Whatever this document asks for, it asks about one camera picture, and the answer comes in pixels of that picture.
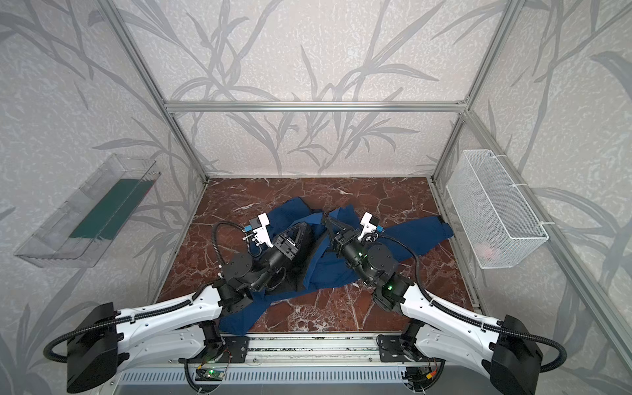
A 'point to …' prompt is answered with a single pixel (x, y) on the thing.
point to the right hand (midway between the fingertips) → (326, 211)
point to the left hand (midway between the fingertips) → (309, 221)
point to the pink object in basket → (485, 251)
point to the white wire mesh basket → (497, 223)
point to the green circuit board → (209, 374)
